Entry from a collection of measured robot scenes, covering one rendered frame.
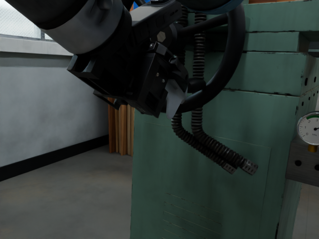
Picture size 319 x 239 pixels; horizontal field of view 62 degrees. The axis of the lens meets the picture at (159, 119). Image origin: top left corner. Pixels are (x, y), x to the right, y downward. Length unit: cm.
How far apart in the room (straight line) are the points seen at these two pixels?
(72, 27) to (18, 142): 171
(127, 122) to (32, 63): 81
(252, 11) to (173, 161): 43
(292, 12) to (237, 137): 29
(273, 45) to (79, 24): 47
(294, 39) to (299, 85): 10
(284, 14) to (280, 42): 6
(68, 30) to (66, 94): 185
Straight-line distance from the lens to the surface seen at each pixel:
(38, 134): 200
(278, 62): 63
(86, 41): 26
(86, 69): 27
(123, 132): 218
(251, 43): 65
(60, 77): 205
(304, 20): 63
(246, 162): 57
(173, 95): 39
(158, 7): 36
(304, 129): 57
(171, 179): 78
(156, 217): 87
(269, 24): 64
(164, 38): 51
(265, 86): 64
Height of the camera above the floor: 76
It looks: 12 degrees down
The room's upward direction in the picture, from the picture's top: 3 degrees clockwise
